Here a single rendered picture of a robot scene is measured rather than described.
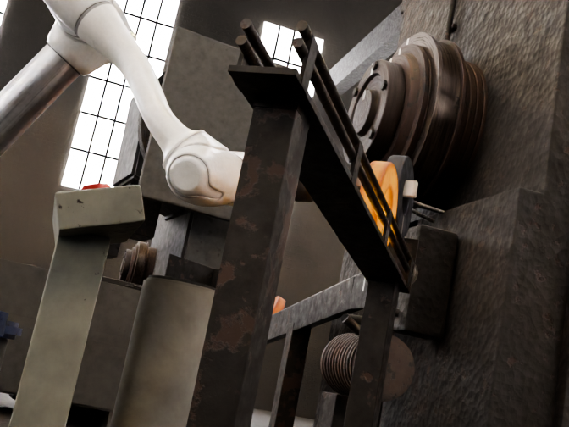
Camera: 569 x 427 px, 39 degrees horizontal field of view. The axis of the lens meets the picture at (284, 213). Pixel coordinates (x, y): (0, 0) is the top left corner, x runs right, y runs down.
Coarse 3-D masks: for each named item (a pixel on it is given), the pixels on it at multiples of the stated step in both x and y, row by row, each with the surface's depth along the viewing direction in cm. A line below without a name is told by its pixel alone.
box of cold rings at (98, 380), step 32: (0, 288) 391; (32, 288) 396; (128, 288) 413; (32, 320) 394; (96, 320) 405; (128, 320) 411; (96, 352) 403; (0, 384) 385; (96, 384) 401; (96, 416) 439
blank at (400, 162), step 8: (392, 160) 145; (400, 160) 144; (408, 160) 147; (400, 168) 143; (408, 168) 148; (400, 176) 142; (408, 176) 148; (400, 184) 142; (400, 192) 142; (400, 200) 143; (408, 200) 151; (400, 208) 143; (408, 208) 151; (400, 216) 144; (408, 216) 151; (400, 224) 144; (408, 224) 152
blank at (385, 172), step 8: (376, 168) 130; (384, 168) 130; (392, 168) 134; (376, 176) 128; (384, 176) 129; (392, 176) 134; (384, 184) 130; (392, 184) 135; (384, 192) 130; (392, 192) 136; (368, 200) 127; (392, 200) 137; (368, 208) 127; (392, 208) 137; (376, 216) 127
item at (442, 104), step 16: (400, 48) 216; (432, 48) 194; (448, 48) 196; (432, 64) 191; (448, 64) 190; (432, 80) 189; (448, 80) 188; (432, 96) 187; (448, 96) 187; (432, 112) 185; (448, 112) 186; (432, 128) 184; (448, 128) 186; (432, 144) 186; (448, 144) 187; (416, 160) 187; (432, 160) 188; (416, 176) 190; (432, 176) 191
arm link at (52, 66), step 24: (48, 48) 182; (72, 48) 180; (24, 72) 182; (48, 72) 182; (72, 72) 184; (0, 96) 182; (24, 96) 181; (48, 96) 184; (0, 120) 181; (24, 120) 183; (0, 144) 183
